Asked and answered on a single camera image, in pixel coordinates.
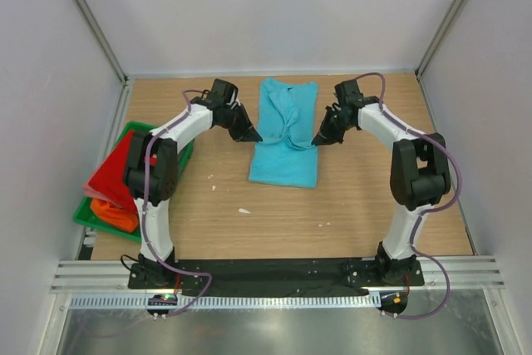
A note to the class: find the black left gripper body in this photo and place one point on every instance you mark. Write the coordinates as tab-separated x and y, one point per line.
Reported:
236	120

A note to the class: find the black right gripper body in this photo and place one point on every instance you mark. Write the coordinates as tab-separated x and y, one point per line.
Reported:
335	120

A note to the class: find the turquoise t shirt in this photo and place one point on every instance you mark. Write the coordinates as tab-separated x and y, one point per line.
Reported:
286	155

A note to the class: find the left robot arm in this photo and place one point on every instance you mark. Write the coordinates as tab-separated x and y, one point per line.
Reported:
152	171

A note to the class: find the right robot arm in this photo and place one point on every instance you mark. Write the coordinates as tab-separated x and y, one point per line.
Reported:
419	175

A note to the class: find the red t shirt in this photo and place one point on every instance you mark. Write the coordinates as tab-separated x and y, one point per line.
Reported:
108	178

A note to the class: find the orange t shirt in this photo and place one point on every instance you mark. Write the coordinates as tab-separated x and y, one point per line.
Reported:
122	219

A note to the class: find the pink t shirt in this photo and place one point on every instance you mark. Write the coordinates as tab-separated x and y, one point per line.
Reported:
92	193

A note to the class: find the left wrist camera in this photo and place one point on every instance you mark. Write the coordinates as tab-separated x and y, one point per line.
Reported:
234	97

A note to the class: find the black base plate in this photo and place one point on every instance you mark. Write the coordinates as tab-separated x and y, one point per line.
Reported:
274	278

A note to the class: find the aluminium frame rail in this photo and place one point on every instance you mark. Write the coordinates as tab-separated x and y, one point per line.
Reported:
90	277

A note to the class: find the white slotted cable duct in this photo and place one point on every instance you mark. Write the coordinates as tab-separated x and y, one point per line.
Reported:
163	301

